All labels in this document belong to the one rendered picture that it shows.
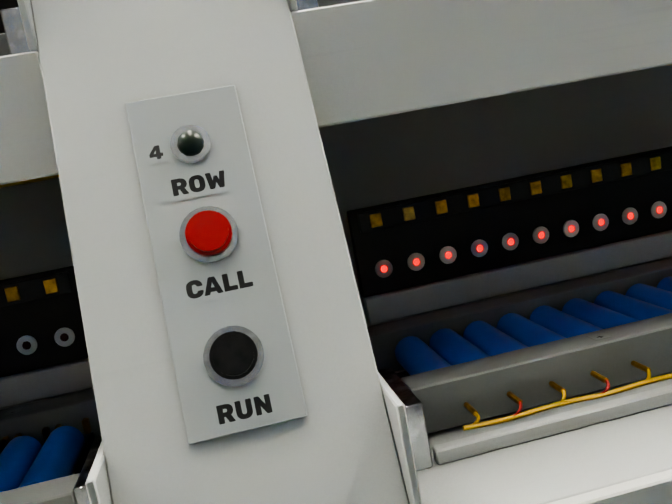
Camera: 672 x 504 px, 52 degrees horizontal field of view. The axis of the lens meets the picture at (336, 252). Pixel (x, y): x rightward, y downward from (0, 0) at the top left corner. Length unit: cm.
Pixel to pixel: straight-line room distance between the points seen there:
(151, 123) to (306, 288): 8
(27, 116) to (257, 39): 9
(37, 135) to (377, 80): 13
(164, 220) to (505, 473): 16
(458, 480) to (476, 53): 17
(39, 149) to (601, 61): 23
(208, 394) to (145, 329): 3
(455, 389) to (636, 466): 8
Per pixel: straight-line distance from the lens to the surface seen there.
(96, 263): 25
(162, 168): 25
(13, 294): 42
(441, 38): 29
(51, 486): 31
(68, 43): 28
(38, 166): 28
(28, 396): 43
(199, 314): 24
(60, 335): 42
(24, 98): 28
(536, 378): 33
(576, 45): 32
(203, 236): 24
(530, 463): 29
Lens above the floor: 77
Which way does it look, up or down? 11 degrees up
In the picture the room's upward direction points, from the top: 13 degrees counter-clockwise
